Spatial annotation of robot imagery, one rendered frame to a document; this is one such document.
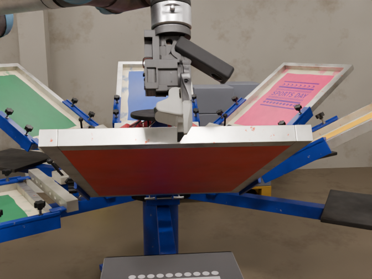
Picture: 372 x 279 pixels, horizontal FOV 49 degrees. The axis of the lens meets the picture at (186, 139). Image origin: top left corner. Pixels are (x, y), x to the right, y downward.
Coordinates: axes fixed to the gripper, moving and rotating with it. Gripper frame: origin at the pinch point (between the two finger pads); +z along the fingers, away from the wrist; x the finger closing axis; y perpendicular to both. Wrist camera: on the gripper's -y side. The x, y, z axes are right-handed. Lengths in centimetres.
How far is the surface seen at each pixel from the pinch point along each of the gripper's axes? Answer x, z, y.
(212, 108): -355, -62, -63
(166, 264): -66, 36, 1
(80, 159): -25.3, 2.1, 22.7
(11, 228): -90, 25, 59
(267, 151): -21.5, 1.4, -21.2
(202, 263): -66, 36, -11
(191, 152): -20.8, 1.3, -3.2
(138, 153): -20.7, 1.3, 9.1
